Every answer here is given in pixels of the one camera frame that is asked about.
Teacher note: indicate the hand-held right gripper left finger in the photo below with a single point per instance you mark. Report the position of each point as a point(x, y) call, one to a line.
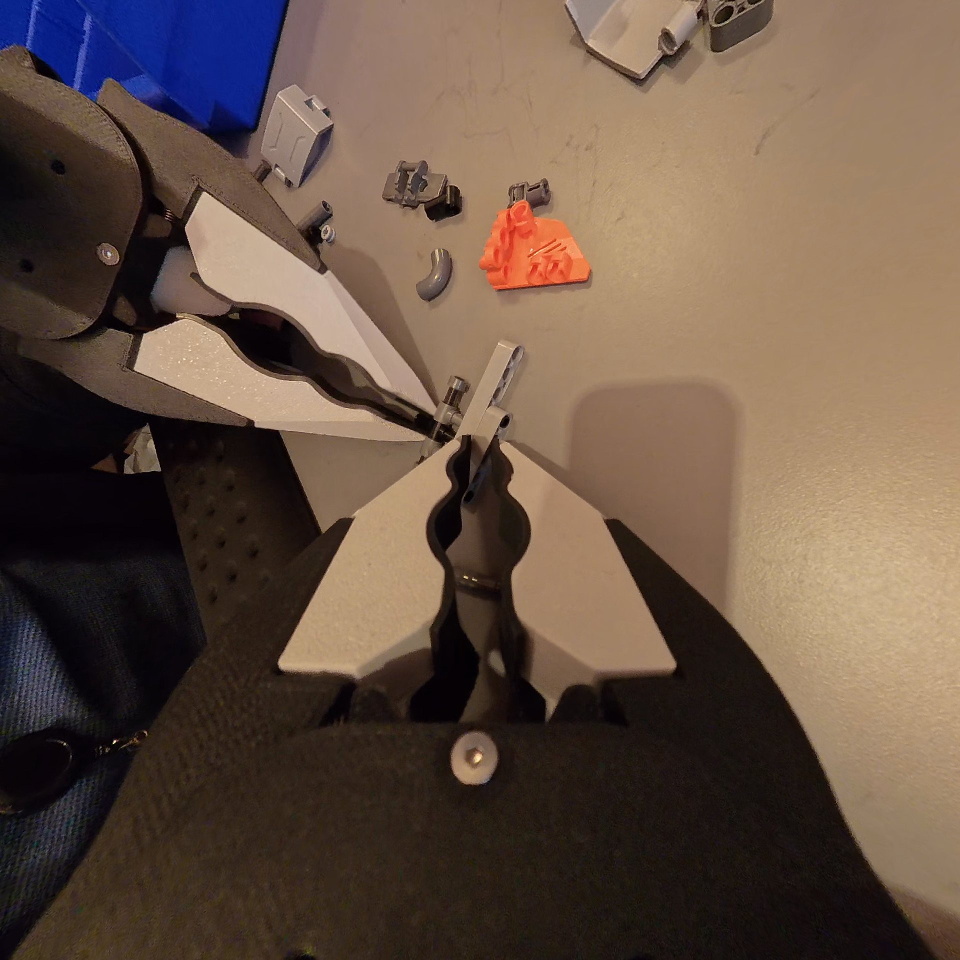
point(367, 592)

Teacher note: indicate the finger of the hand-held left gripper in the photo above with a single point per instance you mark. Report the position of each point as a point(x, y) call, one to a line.
point(225, 375)
point(300, 300)

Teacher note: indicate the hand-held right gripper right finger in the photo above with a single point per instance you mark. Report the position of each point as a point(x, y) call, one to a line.
point(592, 592)

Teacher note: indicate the grey axle connector piece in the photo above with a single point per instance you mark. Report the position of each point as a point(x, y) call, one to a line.
point(454, 397)

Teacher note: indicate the grey holed liftarm beam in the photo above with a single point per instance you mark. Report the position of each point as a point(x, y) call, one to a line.
point(491, 382)

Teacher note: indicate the grey elbow tube piece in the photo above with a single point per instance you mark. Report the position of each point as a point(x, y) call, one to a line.
point(436, 277)

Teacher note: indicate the small grey bushing pin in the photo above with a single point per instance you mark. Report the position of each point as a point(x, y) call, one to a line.
point(319, 221)

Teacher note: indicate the black perforated panel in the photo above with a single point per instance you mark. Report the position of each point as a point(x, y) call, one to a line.
point(232, 510)

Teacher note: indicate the grey rectangular panel piece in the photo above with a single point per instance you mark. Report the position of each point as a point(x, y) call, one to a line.
point(296, 135)

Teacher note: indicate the small black connector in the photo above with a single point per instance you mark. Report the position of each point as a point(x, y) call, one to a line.
point(444, 204)

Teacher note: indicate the blue plastic bin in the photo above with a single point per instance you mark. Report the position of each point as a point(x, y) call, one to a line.
point(150, 52)

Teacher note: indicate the orange wedge plate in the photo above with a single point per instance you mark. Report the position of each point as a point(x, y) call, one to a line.
point(532, 255)

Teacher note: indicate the dark grey pin connector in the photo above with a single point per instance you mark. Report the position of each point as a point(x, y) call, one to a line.
point(529, 193)

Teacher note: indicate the black round knob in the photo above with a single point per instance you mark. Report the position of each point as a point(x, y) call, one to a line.
point(37, 769)

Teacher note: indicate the white curved panel piece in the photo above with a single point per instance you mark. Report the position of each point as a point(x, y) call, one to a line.
point(630, 34)

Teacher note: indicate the dark grey angled beam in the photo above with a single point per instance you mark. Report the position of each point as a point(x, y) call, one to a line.
point(739, 22)

